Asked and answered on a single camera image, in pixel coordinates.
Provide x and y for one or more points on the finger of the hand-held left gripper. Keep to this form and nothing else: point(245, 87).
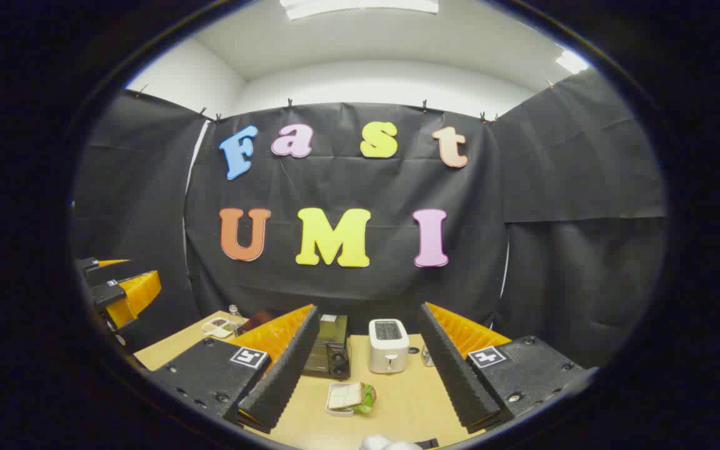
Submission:
point(88, 264)
point(107, 292)

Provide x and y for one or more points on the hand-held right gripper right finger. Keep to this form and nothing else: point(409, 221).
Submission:
point(450, 369)

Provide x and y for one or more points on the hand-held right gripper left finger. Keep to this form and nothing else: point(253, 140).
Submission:
point(285, 369)

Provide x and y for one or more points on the black electric oven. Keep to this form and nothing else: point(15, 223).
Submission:
point(329, 356)

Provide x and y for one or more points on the sandwich with lettuce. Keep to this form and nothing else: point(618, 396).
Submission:
point(350, 395)

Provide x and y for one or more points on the white toaster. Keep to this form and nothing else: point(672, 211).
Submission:
point(389, 350)

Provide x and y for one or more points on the clear plastic water bottle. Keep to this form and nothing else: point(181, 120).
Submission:
point(234, 312)

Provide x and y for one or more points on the white sectioned plate with grains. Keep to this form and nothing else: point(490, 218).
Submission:
point(217, 327)

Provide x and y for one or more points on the black backdrop cloth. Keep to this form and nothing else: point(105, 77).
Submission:
point(347, 187)

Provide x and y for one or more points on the ceiling light panel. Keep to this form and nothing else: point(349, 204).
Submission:
point(360, 6)
point(571, 61)

